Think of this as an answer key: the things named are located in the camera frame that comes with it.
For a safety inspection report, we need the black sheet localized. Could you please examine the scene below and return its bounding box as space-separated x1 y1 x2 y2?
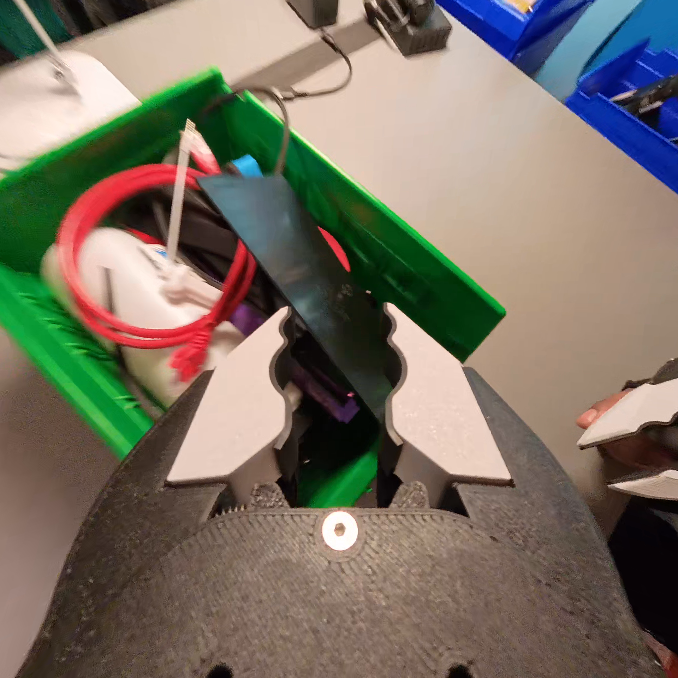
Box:
197 174 395 423

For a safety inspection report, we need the purple plastic part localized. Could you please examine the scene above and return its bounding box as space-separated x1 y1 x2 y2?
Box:
229 303 360 424

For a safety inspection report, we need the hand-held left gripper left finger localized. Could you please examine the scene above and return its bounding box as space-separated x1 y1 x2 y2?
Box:
166 307 304 496

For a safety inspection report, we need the dark grey power box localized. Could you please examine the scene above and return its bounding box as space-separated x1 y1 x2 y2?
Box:
286 0 341 29

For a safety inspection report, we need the stack of blue bins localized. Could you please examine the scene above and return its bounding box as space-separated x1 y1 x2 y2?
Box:
435 0 678 195

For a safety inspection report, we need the black padded band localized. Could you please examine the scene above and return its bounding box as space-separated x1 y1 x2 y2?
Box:
153 184 256 288

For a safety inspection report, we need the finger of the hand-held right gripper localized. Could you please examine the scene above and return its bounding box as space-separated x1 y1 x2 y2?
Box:
606 469 678 501
576 377 678 451

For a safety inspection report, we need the black device with clips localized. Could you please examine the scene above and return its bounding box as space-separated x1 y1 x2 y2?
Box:
364 0 453 57

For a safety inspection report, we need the white board stand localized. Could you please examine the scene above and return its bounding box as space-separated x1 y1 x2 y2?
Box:
0 0 142 171

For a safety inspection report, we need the white cylinder with black cap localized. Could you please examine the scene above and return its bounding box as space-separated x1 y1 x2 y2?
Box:
41 228 250 410

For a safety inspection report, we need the thin grey cable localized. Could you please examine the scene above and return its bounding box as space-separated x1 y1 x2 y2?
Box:
201 87 293 177

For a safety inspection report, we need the black usb cable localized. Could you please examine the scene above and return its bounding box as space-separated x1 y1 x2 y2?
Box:
289 29 354 101

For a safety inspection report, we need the green plastic bin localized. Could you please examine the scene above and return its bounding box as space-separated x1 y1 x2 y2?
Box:
0 68 506 509

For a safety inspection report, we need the person's right hand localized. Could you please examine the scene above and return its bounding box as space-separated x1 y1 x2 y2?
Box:
576 391 678 482

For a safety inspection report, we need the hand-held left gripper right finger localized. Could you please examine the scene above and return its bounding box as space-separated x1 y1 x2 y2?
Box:
379 303 515 506

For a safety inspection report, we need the red network cable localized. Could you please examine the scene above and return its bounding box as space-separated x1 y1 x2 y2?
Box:
55 148 257 383

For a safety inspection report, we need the red soft item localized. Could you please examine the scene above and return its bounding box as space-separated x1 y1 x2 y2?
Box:
317 227 352 274

